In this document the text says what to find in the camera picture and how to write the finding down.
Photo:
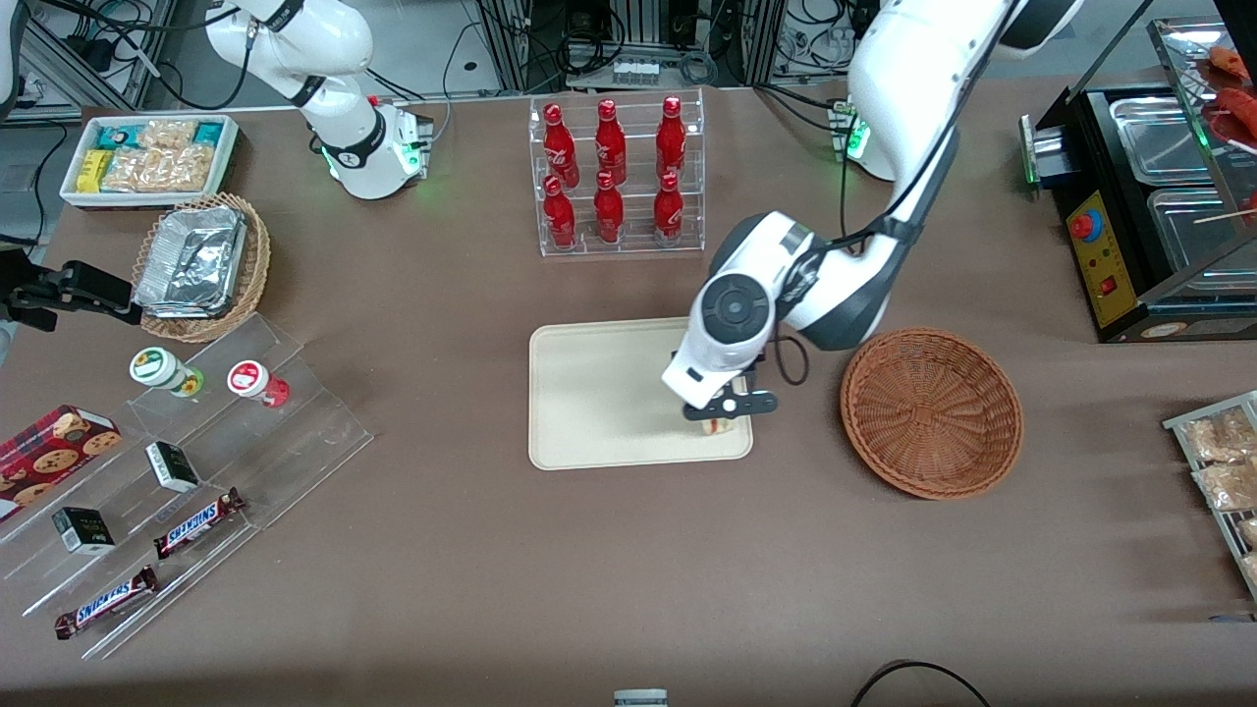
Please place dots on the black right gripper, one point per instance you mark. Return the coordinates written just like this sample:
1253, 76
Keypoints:
81, 286

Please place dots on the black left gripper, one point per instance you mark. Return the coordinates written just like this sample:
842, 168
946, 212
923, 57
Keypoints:
753, 375

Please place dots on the triangular sandwich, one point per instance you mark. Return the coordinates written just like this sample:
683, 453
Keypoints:
717, 426

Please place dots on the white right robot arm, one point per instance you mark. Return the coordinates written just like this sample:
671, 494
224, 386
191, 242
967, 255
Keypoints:
334, 59

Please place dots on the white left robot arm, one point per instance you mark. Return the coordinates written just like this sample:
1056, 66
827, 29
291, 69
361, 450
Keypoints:
913, 79

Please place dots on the beige rectangular tray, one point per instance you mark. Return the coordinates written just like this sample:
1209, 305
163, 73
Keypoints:
589, 393

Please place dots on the light tan wicker basket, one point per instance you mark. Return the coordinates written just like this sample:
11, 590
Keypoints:
253, 265

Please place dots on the brown round wicker basket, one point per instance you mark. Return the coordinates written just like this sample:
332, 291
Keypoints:
933, 412

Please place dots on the white rectangular snack bin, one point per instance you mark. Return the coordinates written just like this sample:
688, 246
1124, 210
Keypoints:
74, 196

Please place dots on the green lidded yogurt cup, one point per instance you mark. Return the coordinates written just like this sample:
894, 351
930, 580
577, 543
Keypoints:
155, 367

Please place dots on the stack of foil trays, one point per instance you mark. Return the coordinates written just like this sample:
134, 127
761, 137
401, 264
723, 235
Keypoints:
191, 260

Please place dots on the yellow snack packet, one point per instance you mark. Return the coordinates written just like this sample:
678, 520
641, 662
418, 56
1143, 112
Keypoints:
94, 170

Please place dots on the clear cracker bag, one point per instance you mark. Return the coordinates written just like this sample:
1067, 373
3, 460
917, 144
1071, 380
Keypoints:
187, 167
133, 169
167, 134

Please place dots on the teal snack packet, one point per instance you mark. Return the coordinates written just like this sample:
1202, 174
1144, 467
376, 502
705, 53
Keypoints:
208, 132
120, 135

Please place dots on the red cookie box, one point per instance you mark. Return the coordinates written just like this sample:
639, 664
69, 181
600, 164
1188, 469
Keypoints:
49, 457

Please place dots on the red lidded yogurt cup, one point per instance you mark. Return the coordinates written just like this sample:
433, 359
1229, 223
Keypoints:
250, 379

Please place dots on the clear acrylic bottle rack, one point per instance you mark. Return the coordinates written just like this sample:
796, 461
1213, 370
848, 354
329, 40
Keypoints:
633, 245

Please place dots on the small black box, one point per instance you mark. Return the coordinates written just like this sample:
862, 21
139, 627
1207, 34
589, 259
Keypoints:
83, 530
173, 466

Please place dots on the red cola bottle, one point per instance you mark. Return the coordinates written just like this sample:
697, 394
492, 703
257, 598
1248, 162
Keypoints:
610, 145
560, 147
609, 214
560, 218
669, 212
671, 139

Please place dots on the clear acrylic stepped stand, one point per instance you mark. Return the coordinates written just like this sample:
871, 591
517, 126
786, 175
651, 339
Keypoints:
295, 432

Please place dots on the snickers chocolate bar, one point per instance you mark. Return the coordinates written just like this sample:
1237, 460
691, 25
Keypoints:
196, 523
106, 602

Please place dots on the white power strip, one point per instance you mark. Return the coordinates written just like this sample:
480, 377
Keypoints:
635, 73

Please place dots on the black food warmer cabinet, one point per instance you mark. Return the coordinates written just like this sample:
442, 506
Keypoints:
1120, 316

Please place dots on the red knob on warmer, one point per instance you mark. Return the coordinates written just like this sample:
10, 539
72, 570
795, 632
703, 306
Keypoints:
1086, 226

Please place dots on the clear nut snack bag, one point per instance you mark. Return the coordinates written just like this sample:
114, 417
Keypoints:
1228, 486
1249, 532
1218, 437

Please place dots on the steel warmer pan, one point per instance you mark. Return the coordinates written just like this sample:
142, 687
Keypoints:
1198, 241
1164, 137

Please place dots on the red sausage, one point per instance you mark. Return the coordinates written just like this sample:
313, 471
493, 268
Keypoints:
1232, 61
1239, 113

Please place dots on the aluminium frame post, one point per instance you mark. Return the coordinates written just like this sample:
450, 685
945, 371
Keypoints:
511, 49

